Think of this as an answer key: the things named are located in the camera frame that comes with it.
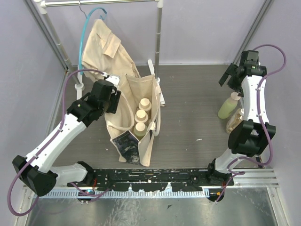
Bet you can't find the cream canvas tote bag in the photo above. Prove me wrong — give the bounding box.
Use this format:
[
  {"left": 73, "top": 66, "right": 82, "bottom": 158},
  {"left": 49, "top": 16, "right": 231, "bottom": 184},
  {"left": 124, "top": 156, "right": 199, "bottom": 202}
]
[{"left": 105, "top": 75, "right": 161, "bottom": 167}]

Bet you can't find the green flip-cap bottle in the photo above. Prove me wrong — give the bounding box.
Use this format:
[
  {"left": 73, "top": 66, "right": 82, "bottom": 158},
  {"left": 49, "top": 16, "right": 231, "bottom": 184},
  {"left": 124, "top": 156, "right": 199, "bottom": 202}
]
[{"left": 218, "top": 92, "right": 241, "bottom": 119}]

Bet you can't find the beige labelled bottle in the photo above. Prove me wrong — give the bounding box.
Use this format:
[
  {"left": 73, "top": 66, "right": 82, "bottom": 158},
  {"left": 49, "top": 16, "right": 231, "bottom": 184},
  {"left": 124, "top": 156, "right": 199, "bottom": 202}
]
[{"left": 138, "top": 98, "right": 152, "bottom": 113}]

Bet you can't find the amber clear bottle white cap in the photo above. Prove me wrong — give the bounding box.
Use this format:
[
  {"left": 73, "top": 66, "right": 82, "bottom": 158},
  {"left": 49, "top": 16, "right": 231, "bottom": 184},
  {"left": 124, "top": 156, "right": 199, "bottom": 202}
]
[{"left": 226, "top": 108, "right": 244, "bottom": 134}]

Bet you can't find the green bottle beige cap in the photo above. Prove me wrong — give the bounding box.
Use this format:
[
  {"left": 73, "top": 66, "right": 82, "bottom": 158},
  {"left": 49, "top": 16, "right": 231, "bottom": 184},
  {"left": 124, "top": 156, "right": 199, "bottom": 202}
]
[{"left": 134, "top": 123, "right": 147, "bottom": 141}]

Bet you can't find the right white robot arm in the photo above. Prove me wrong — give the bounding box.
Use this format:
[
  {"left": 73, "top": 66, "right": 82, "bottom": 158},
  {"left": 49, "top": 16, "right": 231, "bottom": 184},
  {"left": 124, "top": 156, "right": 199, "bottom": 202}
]
[{"left": 206, "top": 50, "right": 276, "bottom": 186}]

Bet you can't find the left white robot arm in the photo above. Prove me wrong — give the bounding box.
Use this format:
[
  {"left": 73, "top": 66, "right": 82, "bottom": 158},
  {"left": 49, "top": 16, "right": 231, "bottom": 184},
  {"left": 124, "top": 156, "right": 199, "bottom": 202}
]
[{"left": 12, "top": 75, "right": 121, "bottom": 197}]

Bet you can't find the beige hanging shirt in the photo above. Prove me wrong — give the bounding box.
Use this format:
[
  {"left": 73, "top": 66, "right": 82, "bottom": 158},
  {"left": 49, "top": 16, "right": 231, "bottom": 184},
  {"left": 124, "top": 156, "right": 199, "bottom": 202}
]
[{"left": 79, "top": 19, "right": 140, "bottom": 78}]

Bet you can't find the teal clothes hanger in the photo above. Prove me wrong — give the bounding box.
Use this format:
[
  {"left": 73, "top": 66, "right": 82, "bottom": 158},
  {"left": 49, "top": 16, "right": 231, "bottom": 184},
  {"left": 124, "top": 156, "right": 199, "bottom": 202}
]
[{"left": 78, "top": 7, "right": 108, "bottom": 69}]

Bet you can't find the white metal clothes rack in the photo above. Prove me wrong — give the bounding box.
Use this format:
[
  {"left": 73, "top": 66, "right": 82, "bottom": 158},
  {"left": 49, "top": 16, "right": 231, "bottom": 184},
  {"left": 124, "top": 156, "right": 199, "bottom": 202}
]
[{"left": 31, "top": 0, "right": 164, "bottom": 99}]

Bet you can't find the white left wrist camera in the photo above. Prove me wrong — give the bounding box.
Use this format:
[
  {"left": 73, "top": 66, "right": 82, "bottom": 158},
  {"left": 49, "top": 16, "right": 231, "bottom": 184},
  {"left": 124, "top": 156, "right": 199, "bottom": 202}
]
[{"left": 103, "top": 73, "right": 120, "bottom": 95}]

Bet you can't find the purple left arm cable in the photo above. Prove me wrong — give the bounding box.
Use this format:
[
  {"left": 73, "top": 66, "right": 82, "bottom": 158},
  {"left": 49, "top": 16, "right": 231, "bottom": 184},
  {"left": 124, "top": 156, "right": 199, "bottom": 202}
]
[{"left": 7, "top": 69, "right": 111, "bottom": 216}]

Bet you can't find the aluminium frame rail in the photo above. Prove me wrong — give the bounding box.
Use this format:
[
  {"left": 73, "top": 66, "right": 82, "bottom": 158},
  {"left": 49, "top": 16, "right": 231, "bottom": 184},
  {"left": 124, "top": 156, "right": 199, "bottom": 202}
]
[{"left": 22, "top": 168, "right": 280, "bottom": 199}]

